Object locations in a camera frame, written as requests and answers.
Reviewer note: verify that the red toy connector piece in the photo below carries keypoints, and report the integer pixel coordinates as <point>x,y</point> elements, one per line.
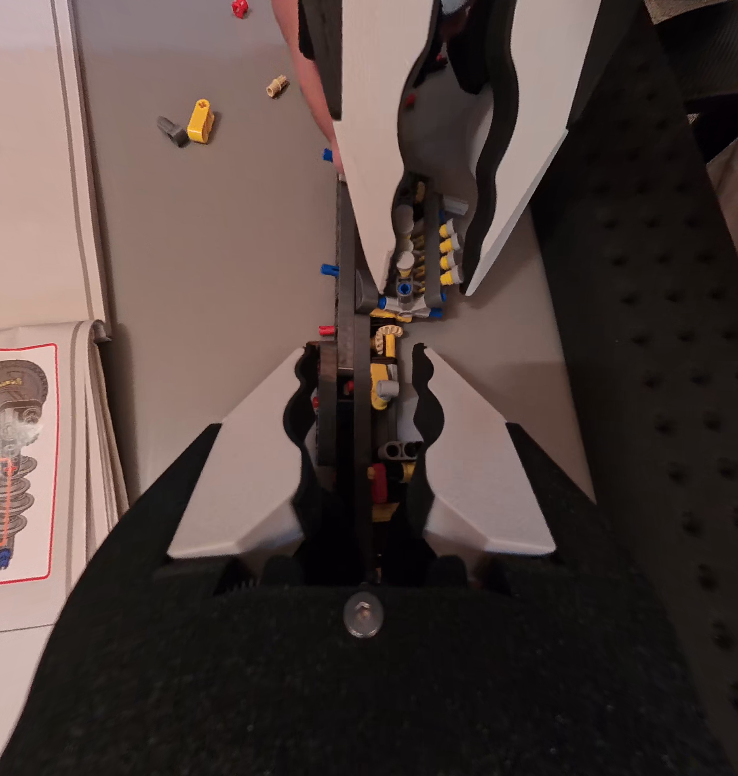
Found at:
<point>240,8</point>

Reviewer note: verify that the yellow toy liftarm piece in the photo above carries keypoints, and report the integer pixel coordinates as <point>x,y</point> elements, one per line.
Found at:
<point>200,121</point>

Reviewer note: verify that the brick-built engine block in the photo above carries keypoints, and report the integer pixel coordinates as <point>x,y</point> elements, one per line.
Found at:
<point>432,242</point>

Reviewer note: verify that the person's right hand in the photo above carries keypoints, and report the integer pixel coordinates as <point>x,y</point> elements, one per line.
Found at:
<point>305,79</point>

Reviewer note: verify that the grey toy connector piece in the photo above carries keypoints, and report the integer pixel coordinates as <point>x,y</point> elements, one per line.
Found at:
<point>174,132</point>

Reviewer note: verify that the black perforated pad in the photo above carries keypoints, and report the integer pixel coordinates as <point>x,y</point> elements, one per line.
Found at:
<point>648,303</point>

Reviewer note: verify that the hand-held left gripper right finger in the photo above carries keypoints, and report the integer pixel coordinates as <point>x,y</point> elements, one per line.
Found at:
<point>490,485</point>

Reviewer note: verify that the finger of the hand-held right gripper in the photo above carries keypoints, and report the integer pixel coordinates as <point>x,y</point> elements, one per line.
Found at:
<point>369,91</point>
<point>545,91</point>

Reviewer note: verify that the building instruction booklet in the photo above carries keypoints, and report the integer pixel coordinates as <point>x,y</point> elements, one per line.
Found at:
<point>29,182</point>

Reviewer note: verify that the tan connector pin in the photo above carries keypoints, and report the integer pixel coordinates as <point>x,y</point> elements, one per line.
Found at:
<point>277,87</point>

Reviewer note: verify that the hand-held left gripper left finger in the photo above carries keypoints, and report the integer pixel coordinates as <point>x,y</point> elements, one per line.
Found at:
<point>235,485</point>

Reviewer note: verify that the brick-built car chassis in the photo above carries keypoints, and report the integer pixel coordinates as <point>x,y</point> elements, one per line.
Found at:
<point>345,273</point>

